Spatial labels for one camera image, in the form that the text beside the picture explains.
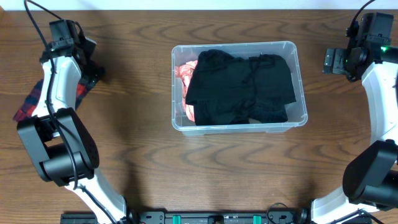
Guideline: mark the navy garment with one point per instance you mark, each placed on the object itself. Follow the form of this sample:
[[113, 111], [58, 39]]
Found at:
[[266, 112]]

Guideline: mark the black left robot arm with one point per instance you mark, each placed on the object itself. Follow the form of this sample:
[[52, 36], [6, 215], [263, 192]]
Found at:
[[58, 144]]

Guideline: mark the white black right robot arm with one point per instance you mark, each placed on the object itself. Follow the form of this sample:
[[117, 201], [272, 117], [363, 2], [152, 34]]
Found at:
[[369, 182]]

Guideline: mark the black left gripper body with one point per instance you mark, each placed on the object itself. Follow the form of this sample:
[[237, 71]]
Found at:
[[86, 62]]

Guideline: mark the clear plastic storage bin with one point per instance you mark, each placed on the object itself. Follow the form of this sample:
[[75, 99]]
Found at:
[[296, 112]]

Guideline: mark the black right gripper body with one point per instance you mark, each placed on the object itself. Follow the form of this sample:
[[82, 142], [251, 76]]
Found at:
[[343, 62]]

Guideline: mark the red navy plaid shirt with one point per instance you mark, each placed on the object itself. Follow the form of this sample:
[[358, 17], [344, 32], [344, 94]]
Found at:
[[90, 77]]

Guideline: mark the pink folded garment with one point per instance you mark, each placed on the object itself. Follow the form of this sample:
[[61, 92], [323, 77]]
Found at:
[[185, 73]]

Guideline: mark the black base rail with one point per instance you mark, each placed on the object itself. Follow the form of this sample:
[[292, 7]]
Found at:
[[283, 216]]

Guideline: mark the large black garment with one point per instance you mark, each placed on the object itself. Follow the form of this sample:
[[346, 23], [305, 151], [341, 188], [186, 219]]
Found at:
[[224, 88]]

